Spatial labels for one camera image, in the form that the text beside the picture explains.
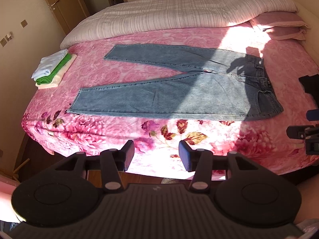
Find light blue garment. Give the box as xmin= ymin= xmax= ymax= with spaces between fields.
xmin=31 ymin=49 xmax=69 ymax=79

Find striped white quilt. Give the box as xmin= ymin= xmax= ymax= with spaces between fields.
xmin=60 ymin=0 xmax=299 ymax=50

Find blue jeans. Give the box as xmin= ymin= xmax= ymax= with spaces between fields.
xmin=67 ymin=44 xmax=284 ymax=121

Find green knit garment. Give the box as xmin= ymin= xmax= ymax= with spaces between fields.
xmin=35 ymin=53 xmax=71 ymax=84

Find pink floral blanket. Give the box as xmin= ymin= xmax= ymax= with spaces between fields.
xmin=21 ymin=21 xmax=319 ymax=180

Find purple pillow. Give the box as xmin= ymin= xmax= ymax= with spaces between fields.
xmin=249 ymin=11 xmax=312 ymax=41

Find white padded headboard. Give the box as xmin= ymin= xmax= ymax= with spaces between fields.
xmin=295 ymin=0 xmax=319 ymax=63

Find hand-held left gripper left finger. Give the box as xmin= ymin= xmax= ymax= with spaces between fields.
xmin=53 ymin=140 xmax=135 ymax=193

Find person's leg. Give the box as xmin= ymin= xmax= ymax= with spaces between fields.
xmin=294 ymin=177 xmax=319 ymax=229

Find cream garment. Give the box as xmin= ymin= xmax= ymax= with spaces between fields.
xmin=35 ymin=54 xmax=78 ymax=89

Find wooden door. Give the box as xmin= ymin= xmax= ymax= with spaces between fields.
xmin=37 ymin=0 xmax=90 ymax=36

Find black garment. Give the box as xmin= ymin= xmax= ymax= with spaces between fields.
xmin=298 ymin=74 xmax=319 ymax=95

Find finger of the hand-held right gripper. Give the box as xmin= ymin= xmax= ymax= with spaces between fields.
xmin=306 ymin=108 xmax=319 ymax=121
xmin=287 ymin=125 xmax=319 ymax=140

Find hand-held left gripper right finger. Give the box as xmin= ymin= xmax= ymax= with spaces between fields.
xmin=179 ymin=140 xmax=261 ymax=193

